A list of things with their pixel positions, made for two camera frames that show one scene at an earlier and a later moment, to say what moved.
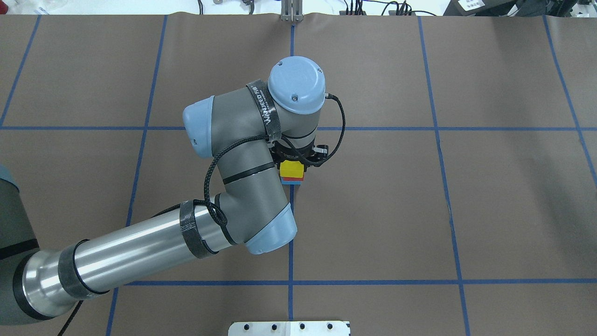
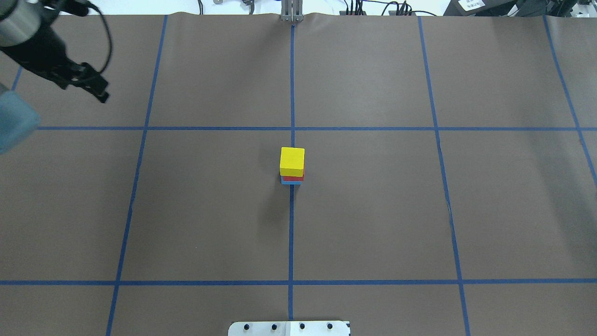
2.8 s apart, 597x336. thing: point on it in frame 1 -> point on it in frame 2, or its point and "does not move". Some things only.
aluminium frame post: [292, 10] does not move
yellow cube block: [292, 169] does not move
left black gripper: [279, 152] -> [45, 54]
